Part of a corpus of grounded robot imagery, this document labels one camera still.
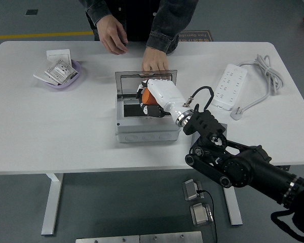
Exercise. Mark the person's left hand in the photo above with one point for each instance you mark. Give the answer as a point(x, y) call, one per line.
point(154, 62)

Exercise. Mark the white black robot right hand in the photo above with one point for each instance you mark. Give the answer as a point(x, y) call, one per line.
point(164, 93)

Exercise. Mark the person's right hand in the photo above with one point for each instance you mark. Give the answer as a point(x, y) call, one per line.
point(111, 35)

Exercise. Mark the orange cylinder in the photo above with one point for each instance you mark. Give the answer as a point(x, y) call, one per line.
point(148, 97)

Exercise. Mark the transparent hinged box lid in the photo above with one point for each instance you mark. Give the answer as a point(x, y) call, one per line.
point(128, 84)

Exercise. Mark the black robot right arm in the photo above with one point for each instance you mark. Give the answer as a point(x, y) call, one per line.
point(256, 164)

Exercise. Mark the person's right forearm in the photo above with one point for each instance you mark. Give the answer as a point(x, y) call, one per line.
point(96, 10)

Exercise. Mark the person's left forearm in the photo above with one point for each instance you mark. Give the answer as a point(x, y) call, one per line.
point(169, 22)

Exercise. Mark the person's torso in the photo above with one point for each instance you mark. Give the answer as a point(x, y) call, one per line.
point(136, 20)

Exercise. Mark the dark floor sign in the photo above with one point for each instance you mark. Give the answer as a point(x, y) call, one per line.
point(197, 36)

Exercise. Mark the white power strip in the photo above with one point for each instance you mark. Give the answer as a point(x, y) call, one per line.
point(229, 86)

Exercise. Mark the purple plastic tray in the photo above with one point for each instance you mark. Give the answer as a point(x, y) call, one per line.
point(66, 85)

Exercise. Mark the plain white flat plate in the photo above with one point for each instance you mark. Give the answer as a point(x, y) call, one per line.
point(40, 74)

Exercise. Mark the dark floor socket cover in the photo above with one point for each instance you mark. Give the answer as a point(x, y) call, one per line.
point(32, 12)

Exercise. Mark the silver foot pedal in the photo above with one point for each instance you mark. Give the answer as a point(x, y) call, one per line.
point(201, 213)
point(191, 189)

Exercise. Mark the white table leg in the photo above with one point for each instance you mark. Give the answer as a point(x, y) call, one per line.
point(234, 210)
point(52, 202)

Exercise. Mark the black table control panel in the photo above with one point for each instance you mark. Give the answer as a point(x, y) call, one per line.
point(283, 167)

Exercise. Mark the grey plastic enclosure box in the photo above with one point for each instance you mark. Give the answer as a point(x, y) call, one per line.
point(147, 129)

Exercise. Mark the white wall switch plate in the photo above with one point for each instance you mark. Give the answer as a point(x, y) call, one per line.
point(58, 54)

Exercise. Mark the wall socket in printed wrap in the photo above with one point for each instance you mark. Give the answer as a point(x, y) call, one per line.
point(60, 71)

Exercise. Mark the grey metal base plate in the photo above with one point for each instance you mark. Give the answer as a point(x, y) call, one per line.
point(171, 238)
point(106, 239)

